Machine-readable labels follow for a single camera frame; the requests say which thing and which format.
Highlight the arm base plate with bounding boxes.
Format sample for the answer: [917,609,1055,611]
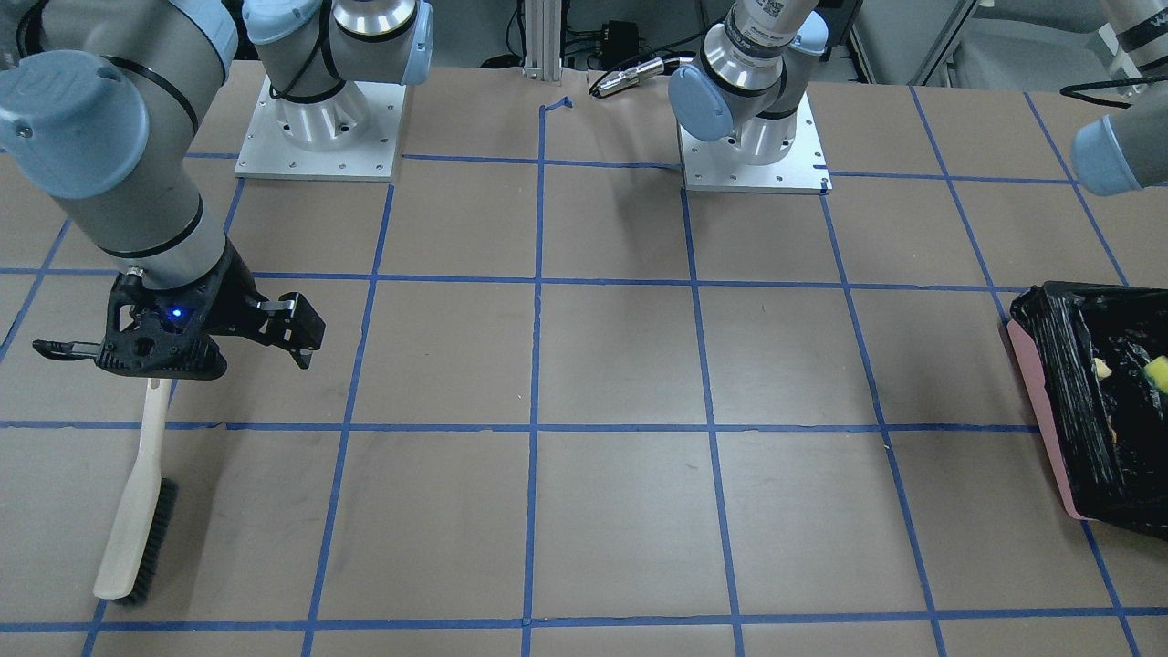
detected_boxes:
[677,94,833,195]
[235,79,410,184]

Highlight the beige hand brush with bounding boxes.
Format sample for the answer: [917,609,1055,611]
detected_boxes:
[93,379,178,607]

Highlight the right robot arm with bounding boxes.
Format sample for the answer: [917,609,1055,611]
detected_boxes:
[4,1,434,380]

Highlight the yellow green sponge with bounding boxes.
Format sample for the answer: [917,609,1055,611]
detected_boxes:
[1142,355,1168,394]

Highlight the aluminium frame post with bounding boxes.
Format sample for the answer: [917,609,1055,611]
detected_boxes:
[522,0,564,87]

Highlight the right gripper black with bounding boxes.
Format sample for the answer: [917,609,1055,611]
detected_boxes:
[196,243,327,369]

